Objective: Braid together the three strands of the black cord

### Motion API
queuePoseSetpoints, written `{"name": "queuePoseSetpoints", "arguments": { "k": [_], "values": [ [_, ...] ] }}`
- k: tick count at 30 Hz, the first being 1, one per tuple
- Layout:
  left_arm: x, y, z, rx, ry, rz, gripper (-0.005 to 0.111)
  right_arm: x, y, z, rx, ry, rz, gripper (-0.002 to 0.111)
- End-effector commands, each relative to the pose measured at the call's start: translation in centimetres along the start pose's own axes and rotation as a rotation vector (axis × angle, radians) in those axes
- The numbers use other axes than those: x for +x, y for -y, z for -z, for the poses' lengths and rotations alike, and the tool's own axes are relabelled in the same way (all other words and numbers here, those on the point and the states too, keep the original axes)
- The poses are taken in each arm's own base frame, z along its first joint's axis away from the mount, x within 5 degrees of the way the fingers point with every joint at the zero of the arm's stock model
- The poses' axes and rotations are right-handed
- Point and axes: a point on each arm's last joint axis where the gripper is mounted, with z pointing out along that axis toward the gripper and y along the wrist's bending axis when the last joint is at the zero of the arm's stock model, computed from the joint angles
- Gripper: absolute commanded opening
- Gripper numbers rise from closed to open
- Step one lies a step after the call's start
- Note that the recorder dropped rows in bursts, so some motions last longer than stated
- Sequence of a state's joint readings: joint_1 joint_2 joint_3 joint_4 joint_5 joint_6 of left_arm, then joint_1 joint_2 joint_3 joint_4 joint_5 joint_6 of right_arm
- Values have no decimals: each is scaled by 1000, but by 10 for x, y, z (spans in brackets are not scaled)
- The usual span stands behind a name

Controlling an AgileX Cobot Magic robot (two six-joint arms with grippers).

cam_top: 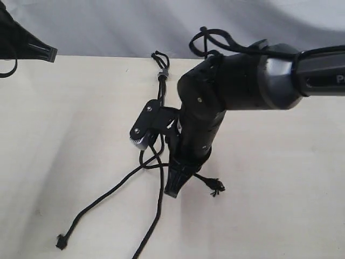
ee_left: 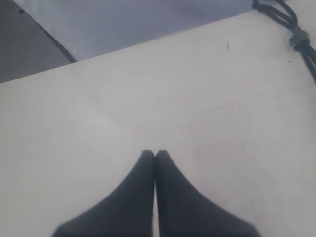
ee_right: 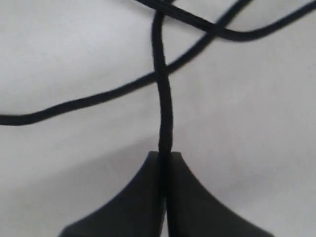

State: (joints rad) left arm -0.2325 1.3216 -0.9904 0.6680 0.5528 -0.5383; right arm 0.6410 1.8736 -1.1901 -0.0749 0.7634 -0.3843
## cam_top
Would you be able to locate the grey backdrop cloth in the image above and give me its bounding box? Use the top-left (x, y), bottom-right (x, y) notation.
top-left (4, 1), bottom-right (344, 58)

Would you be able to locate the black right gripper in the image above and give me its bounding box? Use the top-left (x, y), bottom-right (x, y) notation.
top-left (150, 107), bottom-right (210, 197)

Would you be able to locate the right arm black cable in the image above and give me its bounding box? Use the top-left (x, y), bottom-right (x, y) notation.
top-left (188, 26), bottom-right (305, 62)

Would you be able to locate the clear tape piece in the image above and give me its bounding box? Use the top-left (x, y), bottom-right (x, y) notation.
top-left (157, 69), bottom-right (169, 81)

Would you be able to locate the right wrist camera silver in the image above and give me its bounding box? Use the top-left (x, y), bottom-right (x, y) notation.
top-left (129, 99), bottom-right (160, 151)

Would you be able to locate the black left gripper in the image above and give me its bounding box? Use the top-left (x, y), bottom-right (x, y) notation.
top-left (1, 2), bottom-right (57, 63)

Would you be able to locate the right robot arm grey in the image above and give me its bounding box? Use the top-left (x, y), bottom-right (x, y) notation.
top-left (153, 40), bottom-right (344, 197)

